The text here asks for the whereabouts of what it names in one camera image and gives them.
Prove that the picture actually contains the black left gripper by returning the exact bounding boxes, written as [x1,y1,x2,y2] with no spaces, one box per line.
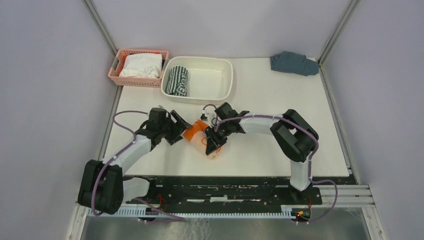
[159,110,193,146]

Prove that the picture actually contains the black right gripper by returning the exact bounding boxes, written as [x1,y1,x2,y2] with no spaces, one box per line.
[204,121,232,155]

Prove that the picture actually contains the orange and cream cloth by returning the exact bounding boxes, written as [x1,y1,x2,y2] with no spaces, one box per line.
[182,119,221,160]

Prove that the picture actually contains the green white striped towel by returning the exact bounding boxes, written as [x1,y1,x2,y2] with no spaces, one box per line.
[165,65,189,97]

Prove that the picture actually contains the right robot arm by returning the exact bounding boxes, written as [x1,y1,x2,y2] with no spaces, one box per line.
[204,102,319,204]

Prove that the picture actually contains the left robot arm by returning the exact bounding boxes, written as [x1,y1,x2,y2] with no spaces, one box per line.
[77,107,193,216]

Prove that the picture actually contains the white plastic tub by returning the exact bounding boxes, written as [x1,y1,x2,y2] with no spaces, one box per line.
[160,56,234,105]

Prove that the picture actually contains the white cloth in basket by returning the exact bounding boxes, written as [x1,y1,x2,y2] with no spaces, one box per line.
[119,53,163,79]

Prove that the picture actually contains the pink plastic basket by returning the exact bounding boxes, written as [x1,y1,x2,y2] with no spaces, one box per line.
[108,48,169,88]

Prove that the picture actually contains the blue-grey folded cloth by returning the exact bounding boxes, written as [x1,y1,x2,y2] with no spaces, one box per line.
[269,51,319,76]

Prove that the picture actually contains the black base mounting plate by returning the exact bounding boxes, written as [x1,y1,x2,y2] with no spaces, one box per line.
[122,174,358,215]

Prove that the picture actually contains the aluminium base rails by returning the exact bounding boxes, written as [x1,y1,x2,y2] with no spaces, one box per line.
[75,184,376,209]

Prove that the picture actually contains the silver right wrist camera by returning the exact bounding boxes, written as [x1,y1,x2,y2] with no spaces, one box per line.
[199,110,208,122]

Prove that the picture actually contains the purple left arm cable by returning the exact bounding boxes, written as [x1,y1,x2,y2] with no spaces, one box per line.
[90,110,186,224]

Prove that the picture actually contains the white slotted cable duct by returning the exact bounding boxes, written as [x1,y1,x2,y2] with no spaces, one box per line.
[105,205,296,220]

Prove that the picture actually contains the aluminium frame post left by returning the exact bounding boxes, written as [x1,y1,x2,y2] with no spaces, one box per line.
[82,0,118,56]

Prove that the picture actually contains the aluminium frame post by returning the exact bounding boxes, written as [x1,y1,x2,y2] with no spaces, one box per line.
[317,0,362,88]
[82,0,118,56]

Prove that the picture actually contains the aluminium frame post right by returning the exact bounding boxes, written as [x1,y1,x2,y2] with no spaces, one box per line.
[317,0,362,88]

